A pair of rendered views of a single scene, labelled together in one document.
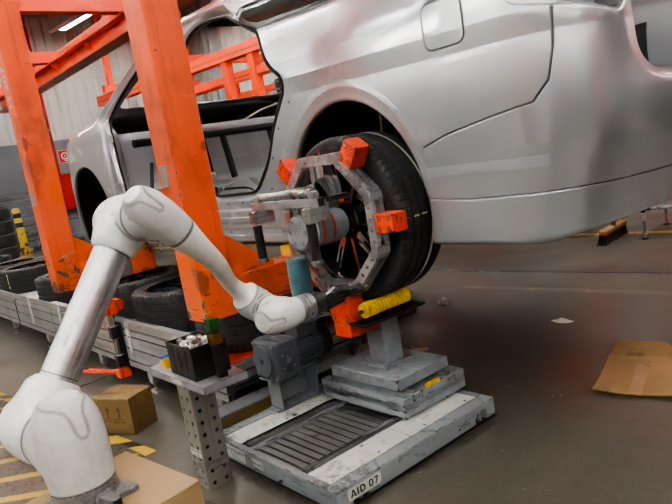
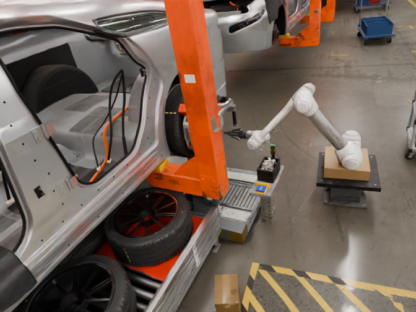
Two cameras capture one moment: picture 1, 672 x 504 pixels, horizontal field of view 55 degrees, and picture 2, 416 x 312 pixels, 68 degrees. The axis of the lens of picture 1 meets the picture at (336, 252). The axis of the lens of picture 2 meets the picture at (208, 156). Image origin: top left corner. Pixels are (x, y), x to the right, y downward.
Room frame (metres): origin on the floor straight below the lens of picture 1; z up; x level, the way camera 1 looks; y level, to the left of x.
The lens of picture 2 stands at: (3.35, 2.35, 2.05)
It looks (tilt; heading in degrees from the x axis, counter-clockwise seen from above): 32 degrees down; 250
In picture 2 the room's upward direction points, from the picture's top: 10 degrees counter-clockwise
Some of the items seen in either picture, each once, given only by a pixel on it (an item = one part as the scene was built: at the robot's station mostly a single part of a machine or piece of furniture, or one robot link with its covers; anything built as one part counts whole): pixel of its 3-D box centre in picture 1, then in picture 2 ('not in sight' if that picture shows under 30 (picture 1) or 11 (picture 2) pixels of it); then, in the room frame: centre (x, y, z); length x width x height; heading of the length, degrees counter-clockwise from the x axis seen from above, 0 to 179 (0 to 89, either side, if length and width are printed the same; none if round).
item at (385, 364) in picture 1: (384, 339); not in sight; (2.60, -0.14, 0.32); 0.40 x 0.30 x 0.28; 39
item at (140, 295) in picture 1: (190, 299); (78, 309); (3.83, 0.92, 0.39); 0.66 x 0.66 x 0.24
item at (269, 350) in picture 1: (303, 359); (201, 195); (2.71, 0.22, 0.26); 0.42 x 0.18 x 0.35; 129
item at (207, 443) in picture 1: (204, 429); (267, 202); (2.25, 0.59, 0.21); 0.10 x 0.10 x 0.42; 39
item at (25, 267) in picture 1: (34, 275); not in sight; (6.50, 3.07, 0.39); 0.66 x 0.66 x 0.24
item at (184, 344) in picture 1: (197, 353); (268, 168); (2.19, 0.54, 0.51); 0.20 x 0.14 x 0.13; 37
